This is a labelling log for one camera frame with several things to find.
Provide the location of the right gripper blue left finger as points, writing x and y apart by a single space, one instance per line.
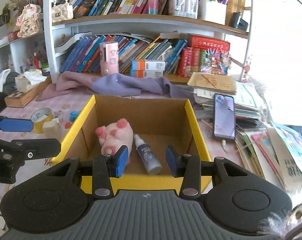
119 162

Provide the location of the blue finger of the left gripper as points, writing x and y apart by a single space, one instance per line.
16 125

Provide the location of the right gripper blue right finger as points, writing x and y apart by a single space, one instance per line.
174 161

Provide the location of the white spray bottle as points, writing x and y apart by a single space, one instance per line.
150 161

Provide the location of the pink plush pig toy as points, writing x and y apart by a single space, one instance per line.
115 135

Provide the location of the yellow tape roll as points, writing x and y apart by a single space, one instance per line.
39 117

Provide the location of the yellow cardboard box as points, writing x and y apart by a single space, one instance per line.
157 122

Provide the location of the white square charger block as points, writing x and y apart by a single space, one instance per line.
52 129

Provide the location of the blue plastic bag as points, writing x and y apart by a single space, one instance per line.
73 115

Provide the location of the small red white box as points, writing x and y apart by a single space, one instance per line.
58 115

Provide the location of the white tissue pack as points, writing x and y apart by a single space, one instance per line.
29 80

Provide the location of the black smartphone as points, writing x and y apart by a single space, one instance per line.
224 117

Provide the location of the pink purple cloth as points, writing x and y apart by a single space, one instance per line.
114 84

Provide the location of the orange white box lower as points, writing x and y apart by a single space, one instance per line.
146 73

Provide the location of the orange white box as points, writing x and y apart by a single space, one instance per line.
142 64
146 73

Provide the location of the brown envelope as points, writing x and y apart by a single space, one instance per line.
212 82

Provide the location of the orange white box upper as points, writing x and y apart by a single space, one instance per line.
142 64

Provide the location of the row of blue books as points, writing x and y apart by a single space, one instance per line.
81 53

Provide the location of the stack of books and papers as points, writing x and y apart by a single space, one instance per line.
269 150

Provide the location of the pink decorative doll figure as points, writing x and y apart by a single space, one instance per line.
27 22

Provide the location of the white bookshelf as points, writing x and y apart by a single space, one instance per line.
142 25

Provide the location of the pink cylindrical device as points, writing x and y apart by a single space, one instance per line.
108 58

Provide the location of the red dictionary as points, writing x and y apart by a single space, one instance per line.
205 42

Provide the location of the cream quilted handbag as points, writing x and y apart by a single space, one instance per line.
62 12

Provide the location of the white pen holder box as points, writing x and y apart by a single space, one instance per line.
212 11

